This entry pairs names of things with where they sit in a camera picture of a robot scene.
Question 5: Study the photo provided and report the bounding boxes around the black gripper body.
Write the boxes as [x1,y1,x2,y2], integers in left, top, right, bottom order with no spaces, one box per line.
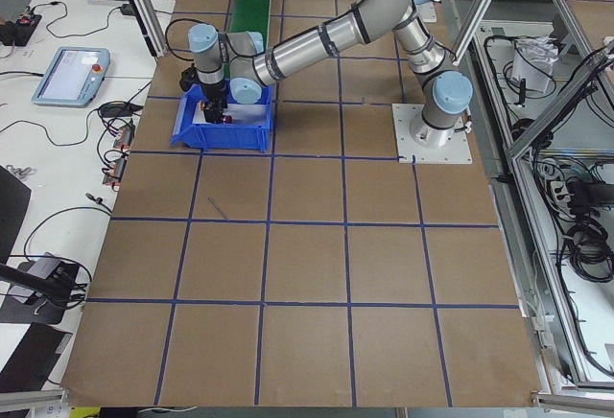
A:
[201,81,227,110]

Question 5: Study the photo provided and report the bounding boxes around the left blue plastic bin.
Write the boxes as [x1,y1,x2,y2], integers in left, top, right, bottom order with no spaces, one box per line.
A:
[171,85,273,152]

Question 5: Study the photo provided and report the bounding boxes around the white foam pad left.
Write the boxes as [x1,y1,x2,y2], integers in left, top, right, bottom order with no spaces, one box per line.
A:
[192,102,267,126]

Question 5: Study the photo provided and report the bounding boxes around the green conveyor belt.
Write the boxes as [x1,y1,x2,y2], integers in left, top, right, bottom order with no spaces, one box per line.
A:
[226,0,271,104]

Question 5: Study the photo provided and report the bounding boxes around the near teach pendant tablet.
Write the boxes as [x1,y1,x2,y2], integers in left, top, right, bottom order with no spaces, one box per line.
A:
[32,46,110,108]

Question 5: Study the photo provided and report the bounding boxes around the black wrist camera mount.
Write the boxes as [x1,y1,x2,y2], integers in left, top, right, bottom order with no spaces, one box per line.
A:
[179,66,199,92]

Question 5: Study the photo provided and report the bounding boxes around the aluminium frame post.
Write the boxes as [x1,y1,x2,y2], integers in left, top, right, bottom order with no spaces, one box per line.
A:
[128,0,167,58]

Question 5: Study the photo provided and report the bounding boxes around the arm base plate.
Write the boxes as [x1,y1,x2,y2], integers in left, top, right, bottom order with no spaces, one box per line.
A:
[391,104,473,165]

